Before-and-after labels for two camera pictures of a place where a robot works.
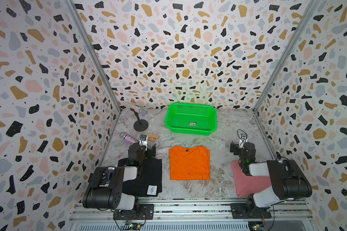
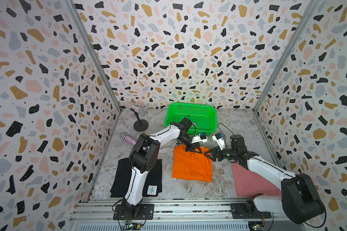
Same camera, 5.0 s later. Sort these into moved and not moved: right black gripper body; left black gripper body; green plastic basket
Moved: left black gripper body; right black gripper body
Not moved: green plastic basket
